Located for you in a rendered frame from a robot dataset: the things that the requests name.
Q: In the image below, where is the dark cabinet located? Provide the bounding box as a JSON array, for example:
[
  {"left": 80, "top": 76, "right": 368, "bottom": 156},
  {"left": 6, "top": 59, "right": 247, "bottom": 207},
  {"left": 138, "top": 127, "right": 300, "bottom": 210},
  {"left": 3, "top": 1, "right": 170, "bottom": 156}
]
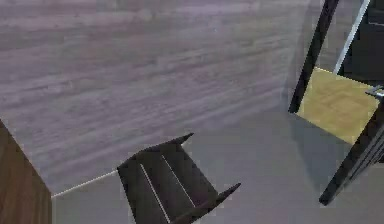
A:
[{"left": 339, "top": 0, "right": 384, "bottom": 86}]

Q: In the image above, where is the brown wooden cupboard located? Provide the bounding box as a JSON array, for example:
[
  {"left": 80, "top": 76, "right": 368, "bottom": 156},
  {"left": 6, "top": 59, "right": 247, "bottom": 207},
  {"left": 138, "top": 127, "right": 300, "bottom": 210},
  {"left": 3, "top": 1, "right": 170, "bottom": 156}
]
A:
[{"left": 0, "top": 119, "right": 54, "bottom": 224}]

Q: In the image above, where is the black door frame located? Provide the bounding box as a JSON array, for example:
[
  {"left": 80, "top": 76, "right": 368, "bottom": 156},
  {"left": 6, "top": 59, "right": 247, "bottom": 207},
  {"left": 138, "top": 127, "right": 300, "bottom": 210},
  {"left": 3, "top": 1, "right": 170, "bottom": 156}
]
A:
[{"left": 287, "top": 0, "right": 341, "bottom": 115}]

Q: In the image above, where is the grey door handle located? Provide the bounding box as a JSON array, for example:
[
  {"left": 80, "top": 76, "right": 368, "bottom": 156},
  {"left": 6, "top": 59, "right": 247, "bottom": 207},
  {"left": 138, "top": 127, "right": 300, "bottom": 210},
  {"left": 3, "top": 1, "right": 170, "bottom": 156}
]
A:
[{"left": 365, "top": 85, "right": 384, "bottom": 100}]

